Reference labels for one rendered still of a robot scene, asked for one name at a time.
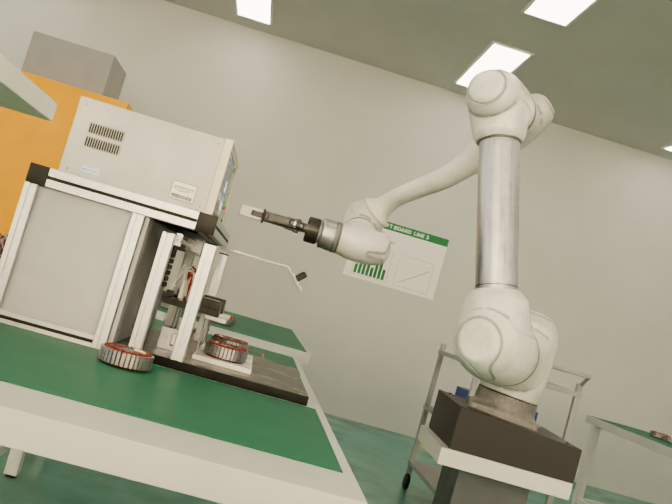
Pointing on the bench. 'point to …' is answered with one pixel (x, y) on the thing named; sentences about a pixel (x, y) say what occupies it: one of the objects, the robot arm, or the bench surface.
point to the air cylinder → (166, 337)
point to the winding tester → (148, 156)
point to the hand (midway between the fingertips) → (251, 212)
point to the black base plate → (285, 382)
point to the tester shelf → (177, 220)
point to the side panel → (66, 265)
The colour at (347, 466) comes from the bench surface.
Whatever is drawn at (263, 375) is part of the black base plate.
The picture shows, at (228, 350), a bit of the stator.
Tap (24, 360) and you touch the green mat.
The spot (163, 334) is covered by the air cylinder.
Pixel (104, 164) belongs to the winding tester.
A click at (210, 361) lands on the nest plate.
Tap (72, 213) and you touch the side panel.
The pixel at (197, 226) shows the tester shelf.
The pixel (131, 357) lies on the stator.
